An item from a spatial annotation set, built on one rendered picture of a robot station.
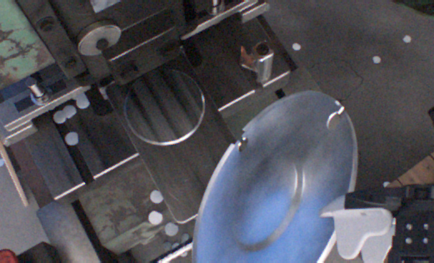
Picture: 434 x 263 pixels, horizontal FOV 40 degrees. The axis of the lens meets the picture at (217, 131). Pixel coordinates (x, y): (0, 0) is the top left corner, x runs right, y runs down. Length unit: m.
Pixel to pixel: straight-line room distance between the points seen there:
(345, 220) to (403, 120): 1.24
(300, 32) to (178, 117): 1.00
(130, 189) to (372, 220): 0.56
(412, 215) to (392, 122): 1.26
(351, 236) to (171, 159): 0.40
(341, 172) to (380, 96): 1.18
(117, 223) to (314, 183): 0.45
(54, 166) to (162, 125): 0.21
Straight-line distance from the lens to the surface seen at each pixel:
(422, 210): 0.54
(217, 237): 0.79
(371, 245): 0.62
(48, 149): 1.03
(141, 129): 0.92
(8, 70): 0.66
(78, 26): 0.72
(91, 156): 1.01
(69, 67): 0.70
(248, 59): 0.95
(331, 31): 1.88
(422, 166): 1.41
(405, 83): 1.85
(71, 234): 1.05
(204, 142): 0.91
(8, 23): 0.59
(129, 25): 0.77
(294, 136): 0.74
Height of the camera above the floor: 1.65
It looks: 72 degrees down
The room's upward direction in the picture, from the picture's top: 5 degrees counter-clockwise
